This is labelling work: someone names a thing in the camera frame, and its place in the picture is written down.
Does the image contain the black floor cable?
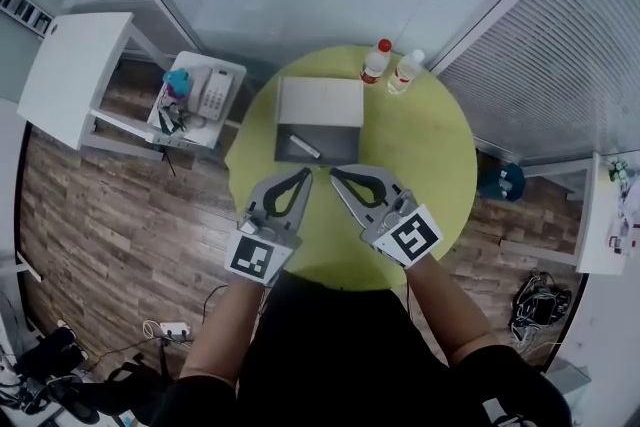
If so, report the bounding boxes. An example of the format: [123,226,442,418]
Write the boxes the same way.
[200,283,230,332]

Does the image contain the small white side table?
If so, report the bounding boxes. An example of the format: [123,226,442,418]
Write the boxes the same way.
[146,50,248,151]

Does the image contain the person's right forearm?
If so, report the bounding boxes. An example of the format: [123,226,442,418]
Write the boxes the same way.
[405,256,502,370]

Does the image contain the white table with papers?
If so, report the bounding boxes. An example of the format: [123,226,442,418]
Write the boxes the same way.
[501,151,640,275]

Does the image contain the grey box with white lid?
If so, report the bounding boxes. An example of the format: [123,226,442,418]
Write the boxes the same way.
[273,75,366,165]

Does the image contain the black equipment stand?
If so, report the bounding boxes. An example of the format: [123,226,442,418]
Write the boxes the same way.
[0,325,90,419]

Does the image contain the teal plastic toy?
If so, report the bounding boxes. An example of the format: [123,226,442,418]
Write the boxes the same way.
[163,68,194,99]

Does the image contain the white desk telephone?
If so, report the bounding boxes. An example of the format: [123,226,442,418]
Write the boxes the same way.
[186,65,236,122]

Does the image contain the white cap plastic bottle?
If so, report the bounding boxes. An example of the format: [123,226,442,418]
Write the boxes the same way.
[386,49,426,96]

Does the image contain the red cap plastic bottle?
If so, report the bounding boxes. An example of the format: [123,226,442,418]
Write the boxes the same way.
[359,38,393,85]

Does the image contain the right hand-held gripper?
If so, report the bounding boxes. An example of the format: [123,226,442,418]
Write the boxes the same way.
[329,163,445,271]

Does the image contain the green and white small items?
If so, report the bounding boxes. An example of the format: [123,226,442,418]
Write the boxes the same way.
[606,155,633,182]

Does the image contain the person's black clothing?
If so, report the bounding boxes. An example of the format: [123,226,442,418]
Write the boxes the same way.
[162,268,575,427]

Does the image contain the bundle of cables and adapters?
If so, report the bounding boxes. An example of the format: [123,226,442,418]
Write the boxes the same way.
[508,270,573,342]

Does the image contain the person's left forearm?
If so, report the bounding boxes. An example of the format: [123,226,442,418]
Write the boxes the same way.
[178,270,267,384]

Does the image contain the white power strip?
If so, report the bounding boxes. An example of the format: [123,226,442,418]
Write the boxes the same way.
[159,320,193,342]

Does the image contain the white pen desk item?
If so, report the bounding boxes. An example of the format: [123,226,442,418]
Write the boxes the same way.
[286,132,322,160]

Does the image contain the large white table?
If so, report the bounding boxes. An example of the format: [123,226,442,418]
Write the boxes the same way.
[16,11,135,152]

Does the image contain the green round desk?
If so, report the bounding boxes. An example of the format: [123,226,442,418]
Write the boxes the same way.
[224,45,479,291]

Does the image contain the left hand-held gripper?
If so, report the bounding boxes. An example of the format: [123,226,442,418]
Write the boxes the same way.
[224,167,315,288]

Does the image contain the white wall shelf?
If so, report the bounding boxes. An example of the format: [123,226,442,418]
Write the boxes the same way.
[0,0,55,37]

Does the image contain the tangle of dark cables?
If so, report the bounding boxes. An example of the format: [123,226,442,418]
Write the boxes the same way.
[156,100,195,135]

